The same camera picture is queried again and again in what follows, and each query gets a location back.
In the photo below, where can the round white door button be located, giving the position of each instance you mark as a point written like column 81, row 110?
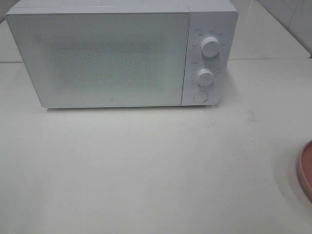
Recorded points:
column 200, row 96

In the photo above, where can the white microwave door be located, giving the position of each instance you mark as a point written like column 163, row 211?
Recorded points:
column 103, row 60

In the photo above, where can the pink round plate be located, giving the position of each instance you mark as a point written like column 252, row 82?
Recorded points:
column 305, row 170

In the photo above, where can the lower white timer knob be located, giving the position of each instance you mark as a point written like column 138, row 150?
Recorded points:
column 205, row 77

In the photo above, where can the upper white power knob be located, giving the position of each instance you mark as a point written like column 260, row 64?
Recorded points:
column 210, row 46

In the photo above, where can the white microwave oven body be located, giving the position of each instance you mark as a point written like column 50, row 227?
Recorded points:
column 124, row 53

